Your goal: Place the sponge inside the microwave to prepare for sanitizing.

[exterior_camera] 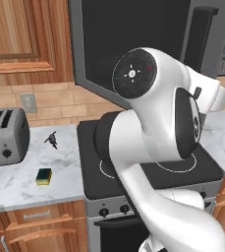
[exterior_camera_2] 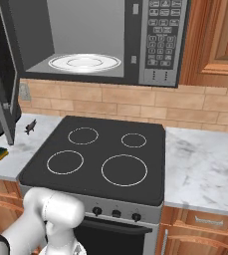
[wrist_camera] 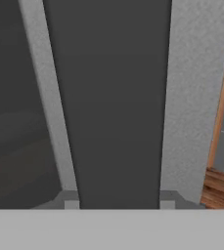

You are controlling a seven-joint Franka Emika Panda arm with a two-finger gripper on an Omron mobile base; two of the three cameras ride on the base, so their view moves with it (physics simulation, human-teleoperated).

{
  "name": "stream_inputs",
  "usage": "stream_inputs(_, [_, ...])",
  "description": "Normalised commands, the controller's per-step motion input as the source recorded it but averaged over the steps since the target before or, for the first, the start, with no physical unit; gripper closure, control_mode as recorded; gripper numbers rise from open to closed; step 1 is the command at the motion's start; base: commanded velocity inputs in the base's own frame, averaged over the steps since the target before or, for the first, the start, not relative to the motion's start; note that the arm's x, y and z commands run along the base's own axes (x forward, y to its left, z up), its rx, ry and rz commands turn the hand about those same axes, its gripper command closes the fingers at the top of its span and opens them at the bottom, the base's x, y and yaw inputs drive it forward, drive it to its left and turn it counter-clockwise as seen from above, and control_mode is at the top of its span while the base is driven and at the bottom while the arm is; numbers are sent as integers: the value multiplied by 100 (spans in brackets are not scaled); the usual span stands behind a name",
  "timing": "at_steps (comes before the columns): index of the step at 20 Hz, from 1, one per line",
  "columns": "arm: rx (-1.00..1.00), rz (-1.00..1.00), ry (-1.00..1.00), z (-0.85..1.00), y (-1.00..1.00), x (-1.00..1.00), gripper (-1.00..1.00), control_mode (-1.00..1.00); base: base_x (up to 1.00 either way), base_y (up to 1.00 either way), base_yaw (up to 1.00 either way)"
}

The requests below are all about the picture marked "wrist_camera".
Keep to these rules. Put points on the wooden trim strip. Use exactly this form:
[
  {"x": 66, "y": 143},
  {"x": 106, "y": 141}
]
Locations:
[{"x": 221, "y": 107}]

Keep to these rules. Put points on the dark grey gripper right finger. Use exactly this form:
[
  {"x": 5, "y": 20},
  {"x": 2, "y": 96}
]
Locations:
[{"x": 170, "y": 199}]

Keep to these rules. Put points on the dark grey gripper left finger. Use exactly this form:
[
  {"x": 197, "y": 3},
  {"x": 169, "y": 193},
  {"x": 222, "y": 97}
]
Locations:
[{"x": 67, "y": 199}]

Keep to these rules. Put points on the dark grey sponge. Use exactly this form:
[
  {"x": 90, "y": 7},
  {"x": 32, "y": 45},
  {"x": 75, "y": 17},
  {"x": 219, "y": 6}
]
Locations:
[{"x": 112, "y": 104}]

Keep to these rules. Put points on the dark grey panel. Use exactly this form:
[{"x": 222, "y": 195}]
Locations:
[{"x": 12, "y": 114}]

